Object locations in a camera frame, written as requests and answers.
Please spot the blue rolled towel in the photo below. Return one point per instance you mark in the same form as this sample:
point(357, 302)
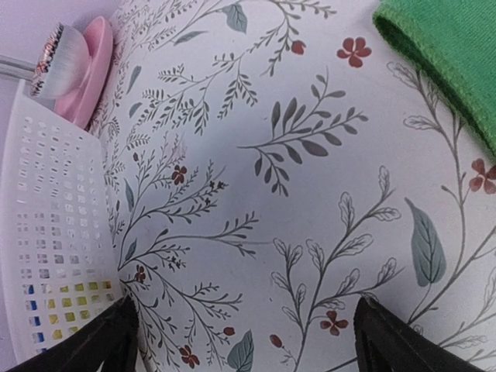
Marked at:
point(33, 301)

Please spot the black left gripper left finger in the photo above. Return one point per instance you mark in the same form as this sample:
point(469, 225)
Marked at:
point(107, 343)

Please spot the green microfiber towel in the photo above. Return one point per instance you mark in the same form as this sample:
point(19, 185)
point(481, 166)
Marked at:
point(453, 43)

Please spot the yellow-green crocodile towel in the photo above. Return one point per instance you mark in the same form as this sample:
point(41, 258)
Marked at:
point(68, 307)

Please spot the floral patterned table mat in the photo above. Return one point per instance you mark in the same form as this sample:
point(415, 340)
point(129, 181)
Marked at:
point(269, 164)

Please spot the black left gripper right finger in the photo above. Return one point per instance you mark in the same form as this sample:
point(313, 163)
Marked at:
point(385, 343)

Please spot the white plastic basket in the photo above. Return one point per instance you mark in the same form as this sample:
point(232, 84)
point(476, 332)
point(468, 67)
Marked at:
point(54, 218)

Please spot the pink plate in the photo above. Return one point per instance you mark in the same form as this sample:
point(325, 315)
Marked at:
point(78, 105)

